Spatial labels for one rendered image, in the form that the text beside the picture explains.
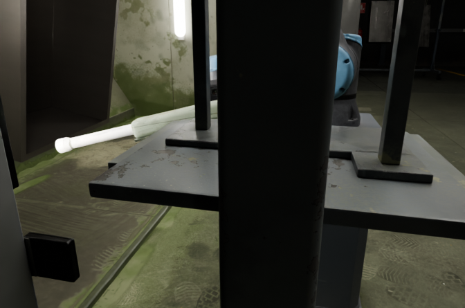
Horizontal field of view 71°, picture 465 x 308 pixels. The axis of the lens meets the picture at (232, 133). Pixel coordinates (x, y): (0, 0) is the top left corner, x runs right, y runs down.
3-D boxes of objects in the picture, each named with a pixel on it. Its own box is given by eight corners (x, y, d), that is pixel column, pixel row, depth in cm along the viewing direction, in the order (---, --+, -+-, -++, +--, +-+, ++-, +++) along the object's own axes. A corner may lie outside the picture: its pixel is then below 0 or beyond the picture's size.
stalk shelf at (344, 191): (88, 198, 28) (86, 182, 28) (182, 128, 49) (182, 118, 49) (502, 246, 22) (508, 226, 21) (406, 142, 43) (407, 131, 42)
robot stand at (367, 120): (351, 262, 136) (370, 113, 118) (363, 323, 108) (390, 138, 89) (277, 252, 142) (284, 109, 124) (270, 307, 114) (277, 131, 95)
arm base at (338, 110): (355, 115, 113) (358, 87, 111) (364, 131, 96) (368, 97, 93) (299, 113, 117) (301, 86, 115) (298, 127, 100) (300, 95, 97)
